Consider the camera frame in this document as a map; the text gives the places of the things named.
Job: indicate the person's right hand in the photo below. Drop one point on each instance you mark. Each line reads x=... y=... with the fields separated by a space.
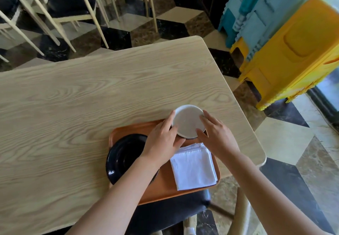
x=221 y=141

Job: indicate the person's left hand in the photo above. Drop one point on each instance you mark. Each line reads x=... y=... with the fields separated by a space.
x=159 y=143

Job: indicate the person's right thumb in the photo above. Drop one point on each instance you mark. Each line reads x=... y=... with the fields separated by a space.
x=202 y=135

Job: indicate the person's left thumb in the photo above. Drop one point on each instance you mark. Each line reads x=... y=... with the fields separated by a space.
x=180 y=142

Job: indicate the white round bowl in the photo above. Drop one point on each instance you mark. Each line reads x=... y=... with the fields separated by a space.
x=186 y=121

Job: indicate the person's left forearm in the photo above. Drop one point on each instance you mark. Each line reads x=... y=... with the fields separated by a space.
x=116 y=203

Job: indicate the person's right forearm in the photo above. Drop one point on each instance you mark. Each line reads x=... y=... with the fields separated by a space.
x=267 y=197

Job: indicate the white folded cloth napkin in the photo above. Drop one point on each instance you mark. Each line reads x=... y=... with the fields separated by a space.
x=193 y=167

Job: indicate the orange serving tray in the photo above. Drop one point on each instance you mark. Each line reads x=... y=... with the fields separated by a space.
x=164 y=187

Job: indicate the black round plate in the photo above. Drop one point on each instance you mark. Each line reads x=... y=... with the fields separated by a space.
x=124 y=155

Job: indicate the yellow plastic stool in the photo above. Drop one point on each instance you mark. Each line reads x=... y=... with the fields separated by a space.
x=296 y=52

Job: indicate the light blue plastic stool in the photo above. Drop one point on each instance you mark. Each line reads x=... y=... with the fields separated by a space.
x=278 y=4

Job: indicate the black door frame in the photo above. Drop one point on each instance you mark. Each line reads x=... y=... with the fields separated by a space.
x=324 y=102

